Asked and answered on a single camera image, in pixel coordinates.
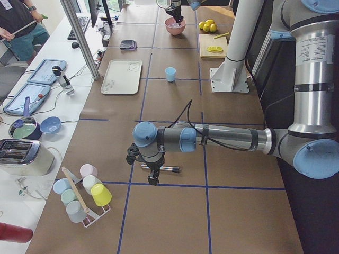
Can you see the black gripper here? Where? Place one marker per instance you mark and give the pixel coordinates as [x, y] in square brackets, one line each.
[175, 6]
[154, 166]

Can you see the pink bowl of ice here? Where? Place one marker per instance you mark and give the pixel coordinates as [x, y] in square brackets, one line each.
[173, 27]

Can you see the yellow cup on rack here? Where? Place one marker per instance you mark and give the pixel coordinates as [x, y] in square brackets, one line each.
[101, 195]

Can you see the light blue plastic cup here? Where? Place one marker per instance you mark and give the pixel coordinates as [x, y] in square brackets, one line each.
[170, 73]

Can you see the white cup on rack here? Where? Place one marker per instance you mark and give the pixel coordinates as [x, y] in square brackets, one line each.
[89, 181]

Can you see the white cup rack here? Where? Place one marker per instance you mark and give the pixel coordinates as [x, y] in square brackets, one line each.
[91, 216]

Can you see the pink cup on rack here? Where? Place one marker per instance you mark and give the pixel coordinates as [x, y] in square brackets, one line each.
[88, 169]

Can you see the grey cup on rack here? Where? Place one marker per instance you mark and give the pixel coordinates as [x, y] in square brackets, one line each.
[75, 211]

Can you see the green cup on rack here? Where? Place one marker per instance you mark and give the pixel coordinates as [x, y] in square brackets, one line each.
[68, 196]

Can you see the blue cup on rack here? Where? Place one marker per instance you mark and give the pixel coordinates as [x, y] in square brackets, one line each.
[61, 185]

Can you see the steel muddler black tip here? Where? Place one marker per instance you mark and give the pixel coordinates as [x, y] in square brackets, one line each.
[164, 168]

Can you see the wooden cutting board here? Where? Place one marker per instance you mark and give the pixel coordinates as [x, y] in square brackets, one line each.
[207, 40]

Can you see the lemon slices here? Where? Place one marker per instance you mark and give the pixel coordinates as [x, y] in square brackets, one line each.
[214, 49]

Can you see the yellow plastic knife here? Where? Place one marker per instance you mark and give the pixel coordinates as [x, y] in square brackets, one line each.
[221, 35]

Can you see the grey folded cloth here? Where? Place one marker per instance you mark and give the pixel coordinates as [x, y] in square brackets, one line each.
[128, 45]

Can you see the cream bear tray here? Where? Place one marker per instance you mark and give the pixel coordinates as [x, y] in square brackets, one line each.
[122, 77]

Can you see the black monitor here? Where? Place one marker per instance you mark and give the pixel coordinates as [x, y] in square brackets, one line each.
[94, 6]

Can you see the black computer mouse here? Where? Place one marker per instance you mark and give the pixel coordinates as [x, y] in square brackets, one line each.
[75, 45]

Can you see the blue bowl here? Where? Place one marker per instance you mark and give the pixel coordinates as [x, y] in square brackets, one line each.
[50, 125]

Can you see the clear water bottle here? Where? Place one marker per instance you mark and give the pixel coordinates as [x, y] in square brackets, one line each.
[62, 80]

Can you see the blue saucepan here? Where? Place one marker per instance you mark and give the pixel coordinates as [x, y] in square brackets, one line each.
[26, 127]

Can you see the blue teach pendant near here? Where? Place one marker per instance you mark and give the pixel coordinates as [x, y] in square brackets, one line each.
[37, 93]

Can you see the blue teach pendant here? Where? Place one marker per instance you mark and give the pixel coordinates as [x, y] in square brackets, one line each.
[37, 93]
[43, 73]

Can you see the blue teach pendant far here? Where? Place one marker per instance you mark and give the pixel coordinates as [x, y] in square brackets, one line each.
[43, 73]

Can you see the red bottle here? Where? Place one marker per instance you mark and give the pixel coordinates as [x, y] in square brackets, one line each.
[14, 233]

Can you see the person in dark shirt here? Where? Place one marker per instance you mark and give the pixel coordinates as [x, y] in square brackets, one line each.
[21, 28]

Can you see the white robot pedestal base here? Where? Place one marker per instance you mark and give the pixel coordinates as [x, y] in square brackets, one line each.
[230, 76]

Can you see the aluminium frame post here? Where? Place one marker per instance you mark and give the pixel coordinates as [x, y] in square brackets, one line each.
[72, 17]

